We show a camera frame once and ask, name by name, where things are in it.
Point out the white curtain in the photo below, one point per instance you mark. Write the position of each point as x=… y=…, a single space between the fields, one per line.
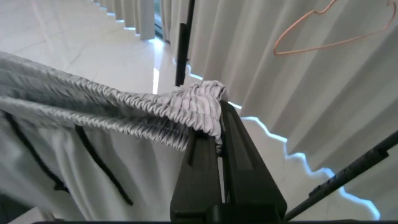
x=143 y=15
x=311 y=77

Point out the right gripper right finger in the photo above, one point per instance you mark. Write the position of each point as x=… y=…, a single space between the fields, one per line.
x=248 y=186

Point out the black clothes rack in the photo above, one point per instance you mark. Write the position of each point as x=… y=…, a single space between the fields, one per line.
x=182 y=46

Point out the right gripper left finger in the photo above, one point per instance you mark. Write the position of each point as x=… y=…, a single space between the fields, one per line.
x=199 y=186

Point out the pale grey shorts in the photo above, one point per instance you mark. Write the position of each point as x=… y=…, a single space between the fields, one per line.
x=93 y=102

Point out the pink clothes hanger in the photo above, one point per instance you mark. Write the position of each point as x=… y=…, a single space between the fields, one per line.
x=326 y=43

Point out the window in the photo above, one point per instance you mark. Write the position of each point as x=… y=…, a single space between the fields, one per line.
x=158 y=18

